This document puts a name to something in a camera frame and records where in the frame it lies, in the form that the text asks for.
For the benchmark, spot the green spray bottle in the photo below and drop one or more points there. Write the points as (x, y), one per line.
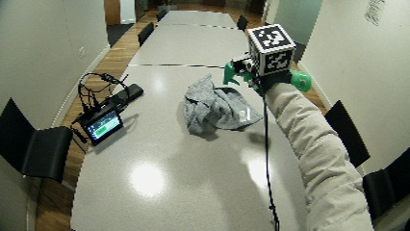
(301, 81)

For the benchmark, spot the white cube with black markers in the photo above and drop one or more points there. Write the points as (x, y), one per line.
(273, 48)

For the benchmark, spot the grey cloth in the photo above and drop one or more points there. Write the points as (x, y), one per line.
(214, 107)

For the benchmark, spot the black chair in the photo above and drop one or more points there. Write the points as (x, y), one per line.
(162, 15)
(243, 22)
(146, 33)
(348, 133)
(34, 144)
(391, 186)

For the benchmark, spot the long black box device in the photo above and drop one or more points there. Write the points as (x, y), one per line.
(126, 94)

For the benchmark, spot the small black screen device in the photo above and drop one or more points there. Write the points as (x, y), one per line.
(103, 126)

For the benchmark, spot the wooden door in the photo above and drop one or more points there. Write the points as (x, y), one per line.
(112, 12)

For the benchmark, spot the small glove palm camera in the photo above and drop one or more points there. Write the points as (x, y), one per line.
(244, 63)

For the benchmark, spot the white wall socket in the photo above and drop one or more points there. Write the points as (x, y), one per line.
(82, 52)

